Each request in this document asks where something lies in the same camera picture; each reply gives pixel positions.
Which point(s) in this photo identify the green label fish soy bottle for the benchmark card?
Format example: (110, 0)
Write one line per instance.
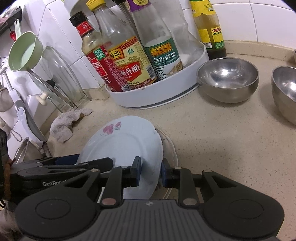
(156, 39)

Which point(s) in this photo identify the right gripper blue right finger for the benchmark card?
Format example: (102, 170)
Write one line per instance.
(183, 180)

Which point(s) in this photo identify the grey dish rag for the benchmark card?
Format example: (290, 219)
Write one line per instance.
(61, 127)

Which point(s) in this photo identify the yellow cap vinegar bottle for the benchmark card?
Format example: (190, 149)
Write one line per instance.
(123, 46)

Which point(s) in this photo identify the black wall shelf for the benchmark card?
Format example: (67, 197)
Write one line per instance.
(9, 18)

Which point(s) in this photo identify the wire mesh strainer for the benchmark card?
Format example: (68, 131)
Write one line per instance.
(6, 101)

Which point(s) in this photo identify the steel colander bowl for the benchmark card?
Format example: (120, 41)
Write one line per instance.
(27, 151)

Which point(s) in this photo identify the glass pot lid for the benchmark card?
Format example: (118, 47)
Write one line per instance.
(52, 63)

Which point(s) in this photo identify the white two-tier rotating rack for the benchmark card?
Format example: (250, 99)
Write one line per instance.
(164, 91)

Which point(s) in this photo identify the white plate colourful floral rim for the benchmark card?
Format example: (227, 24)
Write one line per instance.
(170, 154)

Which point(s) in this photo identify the red label soy sauce bottle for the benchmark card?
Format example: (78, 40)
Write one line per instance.
(94, 50)

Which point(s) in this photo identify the metal lid rack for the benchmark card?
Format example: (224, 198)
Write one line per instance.
(61, 91)

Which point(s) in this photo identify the large white pink-flower plate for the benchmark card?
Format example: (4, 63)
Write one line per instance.
(122, 140)

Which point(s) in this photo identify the white handled peeler tool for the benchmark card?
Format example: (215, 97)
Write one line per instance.
(27, 121)

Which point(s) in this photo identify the green plastic ladle cup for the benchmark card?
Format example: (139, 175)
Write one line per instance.
(25, 53)

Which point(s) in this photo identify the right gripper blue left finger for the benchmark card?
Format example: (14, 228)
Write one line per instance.
(117, 180)

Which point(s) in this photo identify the yellow green oyster sauce bottle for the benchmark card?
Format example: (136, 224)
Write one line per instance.
(208, 27)

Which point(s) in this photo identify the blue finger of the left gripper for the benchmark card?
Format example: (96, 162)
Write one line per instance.
(67, 160)

